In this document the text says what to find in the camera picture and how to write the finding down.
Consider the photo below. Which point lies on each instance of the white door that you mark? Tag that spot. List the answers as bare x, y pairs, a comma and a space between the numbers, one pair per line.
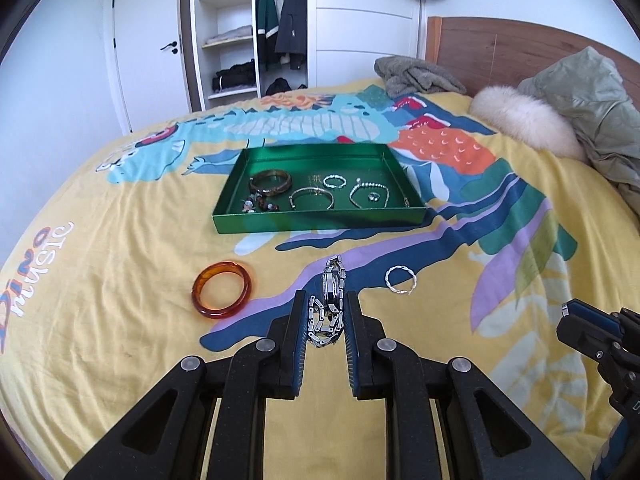
145, 60

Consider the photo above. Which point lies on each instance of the folded light clothes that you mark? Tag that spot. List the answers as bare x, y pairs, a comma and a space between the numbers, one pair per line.
230, 35

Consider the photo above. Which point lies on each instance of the grey crumpled blanket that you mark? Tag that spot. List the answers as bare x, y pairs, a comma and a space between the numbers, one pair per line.
415, 75

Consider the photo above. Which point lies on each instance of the dark grey hanging coat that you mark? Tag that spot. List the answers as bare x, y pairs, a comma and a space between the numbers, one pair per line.
292, 20

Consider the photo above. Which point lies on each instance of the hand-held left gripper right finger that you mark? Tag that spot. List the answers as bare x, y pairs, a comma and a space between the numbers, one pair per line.
351, 350

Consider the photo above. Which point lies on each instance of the dark green hanging jacket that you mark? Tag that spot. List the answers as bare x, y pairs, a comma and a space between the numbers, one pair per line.
266, 20

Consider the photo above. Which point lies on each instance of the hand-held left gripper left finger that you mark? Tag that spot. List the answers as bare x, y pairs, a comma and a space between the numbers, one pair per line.
300, 345

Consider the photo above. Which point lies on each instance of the white fluffy pillow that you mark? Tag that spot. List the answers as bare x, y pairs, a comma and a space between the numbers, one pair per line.
525, 120

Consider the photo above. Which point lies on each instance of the folded black clothes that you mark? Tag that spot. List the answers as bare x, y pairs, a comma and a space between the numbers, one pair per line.
235, 77

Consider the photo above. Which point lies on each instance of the orange amber bangle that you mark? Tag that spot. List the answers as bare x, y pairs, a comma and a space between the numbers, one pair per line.
200, 301

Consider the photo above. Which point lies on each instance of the olive puffer coat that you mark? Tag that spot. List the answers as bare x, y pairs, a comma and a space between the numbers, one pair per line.
590, 95

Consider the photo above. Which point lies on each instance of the wooden headboard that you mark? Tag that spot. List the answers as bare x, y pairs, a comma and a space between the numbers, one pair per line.
475, 45

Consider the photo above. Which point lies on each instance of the white wardrobe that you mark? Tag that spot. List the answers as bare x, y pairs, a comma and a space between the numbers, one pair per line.
360, 35

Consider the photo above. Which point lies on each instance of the black bundle on wardrobe floor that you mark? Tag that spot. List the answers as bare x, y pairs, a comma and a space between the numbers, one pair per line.
282, 87

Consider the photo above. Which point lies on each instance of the yellow printed bedsheet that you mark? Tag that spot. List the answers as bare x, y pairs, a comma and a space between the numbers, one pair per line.
150, 360

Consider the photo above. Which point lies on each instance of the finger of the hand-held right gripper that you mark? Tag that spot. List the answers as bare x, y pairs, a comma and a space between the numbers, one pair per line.
585, 332
631, 327

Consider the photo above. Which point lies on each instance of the dark brown bangle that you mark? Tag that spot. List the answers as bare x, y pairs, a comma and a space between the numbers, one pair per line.
256, 183

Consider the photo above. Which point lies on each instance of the green metallic tray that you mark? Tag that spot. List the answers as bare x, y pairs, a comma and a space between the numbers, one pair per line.
310, 164

